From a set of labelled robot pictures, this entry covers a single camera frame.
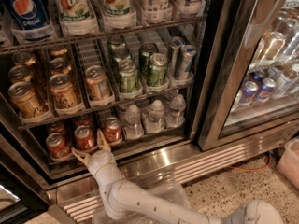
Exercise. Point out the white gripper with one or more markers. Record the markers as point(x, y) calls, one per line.
point(99, 161)

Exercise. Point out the red coke can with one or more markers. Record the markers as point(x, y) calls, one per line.
point(57, 146)
point(84, 138)
point(56, 127)
point(83, 120)
point(112, 130)

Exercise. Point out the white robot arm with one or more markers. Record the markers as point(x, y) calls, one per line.
point(121, 196)

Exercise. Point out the steel fridge base grille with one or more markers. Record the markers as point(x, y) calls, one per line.
point(218, 180)

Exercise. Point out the gold can third row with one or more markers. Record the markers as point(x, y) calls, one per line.
point(97, 83)

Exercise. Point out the gold can front second row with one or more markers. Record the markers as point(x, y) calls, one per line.
point(63, 91)

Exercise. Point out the gold can second row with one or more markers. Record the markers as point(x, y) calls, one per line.
point(58, 51)
point(63, 91)
point(60, 65)

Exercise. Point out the gold can front left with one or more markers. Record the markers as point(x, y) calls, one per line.
point(24, 96)

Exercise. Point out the gold can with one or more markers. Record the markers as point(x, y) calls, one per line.
point(25, 57)
point(24, 96)
point(20, 73)

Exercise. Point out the green can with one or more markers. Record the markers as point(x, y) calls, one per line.
point(116, 42)
point(157, 70)
point(145, 51)
point(120, 54)
point(128, 76)

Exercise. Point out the gold can middle second row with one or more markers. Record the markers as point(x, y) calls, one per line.
point(60, 65)

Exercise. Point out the green can middle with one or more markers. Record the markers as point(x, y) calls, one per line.
point(120, 54)

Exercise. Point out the green can right front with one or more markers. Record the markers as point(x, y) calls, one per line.
point(157, 70)

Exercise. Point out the gold can back second row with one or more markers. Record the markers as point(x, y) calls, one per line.
point(58, 51)

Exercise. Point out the gold can middle left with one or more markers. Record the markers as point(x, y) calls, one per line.
point(20, 73)

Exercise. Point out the green can right back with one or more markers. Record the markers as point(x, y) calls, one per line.
point(145, 51)

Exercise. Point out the gold can back left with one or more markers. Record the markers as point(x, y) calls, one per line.
point(25, 57)

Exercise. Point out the white 7up can left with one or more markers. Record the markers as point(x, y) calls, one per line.
point(76, 16)

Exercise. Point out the slim silver can left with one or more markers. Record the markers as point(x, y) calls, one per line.
point(174, 47)

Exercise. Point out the slim silver can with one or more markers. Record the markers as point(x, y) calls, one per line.
point(174, 47)
point(185, 62)

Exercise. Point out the slim silver can right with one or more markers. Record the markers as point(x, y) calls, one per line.
point(185, 62)

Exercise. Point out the blue pepsi can top shelf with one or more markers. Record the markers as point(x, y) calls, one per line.
point(29, 15)

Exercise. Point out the blue pepsi can behind glass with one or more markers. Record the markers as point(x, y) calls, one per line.
point(249, 89)

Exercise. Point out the water bottle left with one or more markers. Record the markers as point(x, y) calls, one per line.
point(133, 127)

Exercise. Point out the water bottle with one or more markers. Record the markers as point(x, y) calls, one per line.
point(175, 114)
point(153, 118)
point(133, 127)

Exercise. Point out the water bottle middle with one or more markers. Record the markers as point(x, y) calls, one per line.
point(153, 118)

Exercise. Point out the clear plastic bin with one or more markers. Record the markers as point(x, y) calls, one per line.
point(171, 191)

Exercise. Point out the water bottle right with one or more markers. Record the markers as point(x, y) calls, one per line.
point(175, 114)

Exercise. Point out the pink plastic container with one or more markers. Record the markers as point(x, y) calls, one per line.
point(288, 164)

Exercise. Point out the steel fridge door frame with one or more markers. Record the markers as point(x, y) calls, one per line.
point(234, 29)

